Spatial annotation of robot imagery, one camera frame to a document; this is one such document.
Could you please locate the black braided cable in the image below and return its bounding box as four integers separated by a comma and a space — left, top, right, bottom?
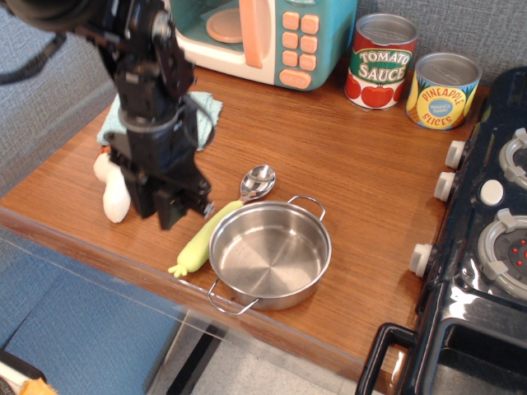
0, 32, 68, 86

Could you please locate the light blue folded cloth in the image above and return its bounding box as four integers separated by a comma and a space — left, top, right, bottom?
96, 91, 223, 151

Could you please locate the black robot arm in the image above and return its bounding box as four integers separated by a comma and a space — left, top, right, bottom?
1, 1, 212, 230

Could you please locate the clear acrylic barrier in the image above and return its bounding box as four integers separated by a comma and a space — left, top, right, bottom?
1, 230, 356, 394

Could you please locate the spoon with green handle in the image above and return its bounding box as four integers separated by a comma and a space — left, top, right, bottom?
167, 165, 277, 279

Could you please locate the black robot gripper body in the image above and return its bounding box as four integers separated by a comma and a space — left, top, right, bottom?
105, 105, 213, 217

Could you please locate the white plush mushroom toy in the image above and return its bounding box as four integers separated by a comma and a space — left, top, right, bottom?
93, 146, 131, 224

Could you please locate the pineapple slices can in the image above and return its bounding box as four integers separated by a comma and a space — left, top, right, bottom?
406, 53, 482, 131

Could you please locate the stainless steel pan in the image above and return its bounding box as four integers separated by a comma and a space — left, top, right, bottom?
207, 196, 332, 316

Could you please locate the tomato sauce can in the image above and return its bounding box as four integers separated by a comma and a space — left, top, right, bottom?
345, 13, 418, 109

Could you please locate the black toy stove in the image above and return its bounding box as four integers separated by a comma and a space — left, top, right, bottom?
357, 67, 526, 394

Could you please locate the teal toy microwave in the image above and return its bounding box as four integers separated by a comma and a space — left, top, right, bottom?
169, 1, 357, 91

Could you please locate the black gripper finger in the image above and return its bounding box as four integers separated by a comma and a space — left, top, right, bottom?
154, 188, 192, 230
121, 167, 159, 218

